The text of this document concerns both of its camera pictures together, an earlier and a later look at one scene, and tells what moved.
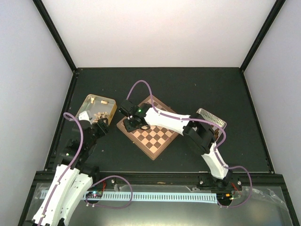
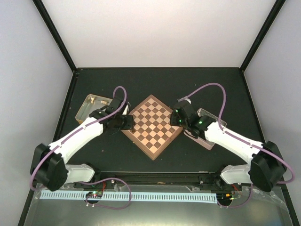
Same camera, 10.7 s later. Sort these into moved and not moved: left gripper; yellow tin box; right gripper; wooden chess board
Moved: left gripper; right gripper
Not moved: yellow tin box; wooden chess board
